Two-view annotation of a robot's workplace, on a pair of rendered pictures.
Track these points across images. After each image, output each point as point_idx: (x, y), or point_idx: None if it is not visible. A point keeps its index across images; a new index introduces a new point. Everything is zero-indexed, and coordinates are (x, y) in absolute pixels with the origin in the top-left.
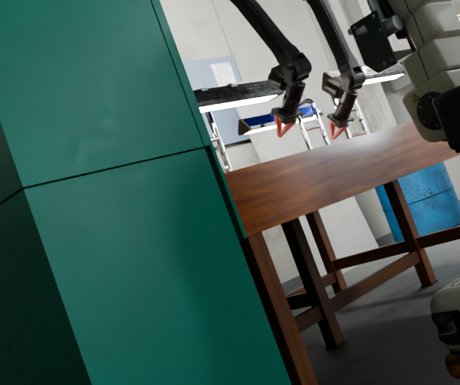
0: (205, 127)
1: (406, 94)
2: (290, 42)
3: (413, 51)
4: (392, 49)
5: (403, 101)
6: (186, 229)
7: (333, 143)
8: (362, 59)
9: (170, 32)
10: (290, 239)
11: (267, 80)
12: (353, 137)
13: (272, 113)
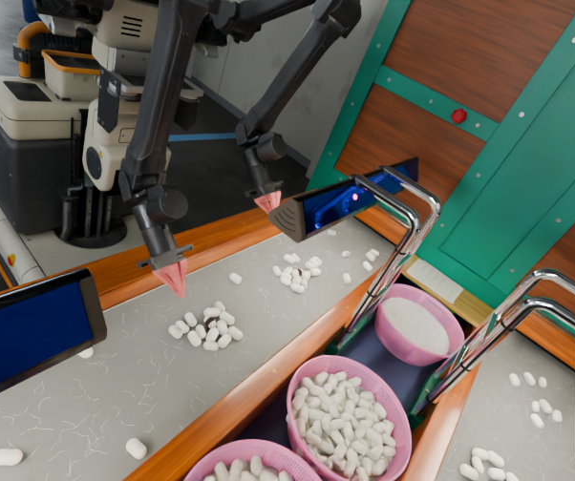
0: (321, 156)
1: (168, 148)
2: (257, 102)
3: (117, 119)
4: (176, 110)
5: (170, 155)
6: None
7: (215, 221)
8: (195, 119)
9: (351, 87)
10: None
11: (303, 194)
12: (182, 232)
13: (282, 185)
